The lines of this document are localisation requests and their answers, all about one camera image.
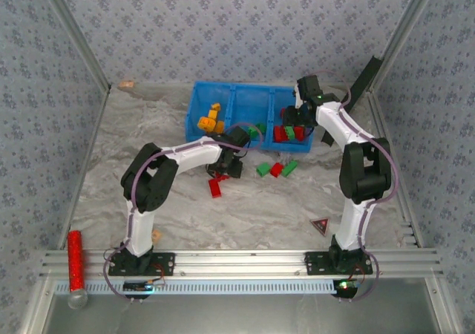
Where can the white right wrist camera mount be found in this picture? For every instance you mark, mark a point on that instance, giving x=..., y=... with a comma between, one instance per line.
x=296, y=89

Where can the black red triangle sign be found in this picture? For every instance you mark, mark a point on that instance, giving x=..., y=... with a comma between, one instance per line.
x=321, y=225

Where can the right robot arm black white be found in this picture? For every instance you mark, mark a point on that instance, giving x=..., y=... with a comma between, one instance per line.
x=356, y=226

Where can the long black bar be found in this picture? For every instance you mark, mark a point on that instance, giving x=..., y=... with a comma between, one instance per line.
x=365, y=78

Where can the aluminium frame post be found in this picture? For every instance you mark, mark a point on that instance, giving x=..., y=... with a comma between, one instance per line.
x=404, y=33
x=74, y=33

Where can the orange lego brick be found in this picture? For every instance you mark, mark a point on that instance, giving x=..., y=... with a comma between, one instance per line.
x=219, y=127

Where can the small orange wooden tag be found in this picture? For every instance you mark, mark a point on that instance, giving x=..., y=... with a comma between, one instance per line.
x=126, y=85
x=157, y=236

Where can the red glitter microphone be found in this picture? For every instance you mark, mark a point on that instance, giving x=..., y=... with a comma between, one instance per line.
x=75, y=260

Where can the aluminium mounting rail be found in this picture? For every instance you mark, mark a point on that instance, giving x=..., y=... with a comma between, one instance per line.
x=241, y=261

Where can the yellow lego brick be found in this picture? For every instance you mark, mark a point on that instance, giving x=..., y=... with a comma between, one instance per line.
x=214, y=107
x=206, y=122

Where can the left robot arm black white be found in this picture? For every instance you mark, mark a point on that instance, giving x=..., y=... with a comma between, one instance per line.
x=141, y=230

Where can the aluminium side rail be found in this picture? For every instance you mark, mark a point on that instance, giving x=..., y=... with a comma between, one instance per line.
x=401, y=185
x=89, y=144

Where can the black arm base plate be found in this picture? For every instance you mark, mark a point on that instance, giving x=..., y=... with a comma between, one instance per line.
x=165, y=263
x=315, y=263

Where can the small circuit board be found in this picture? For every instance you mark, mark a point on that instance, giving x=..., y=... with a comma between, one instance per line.
x=137, y=286
x=345, y=285

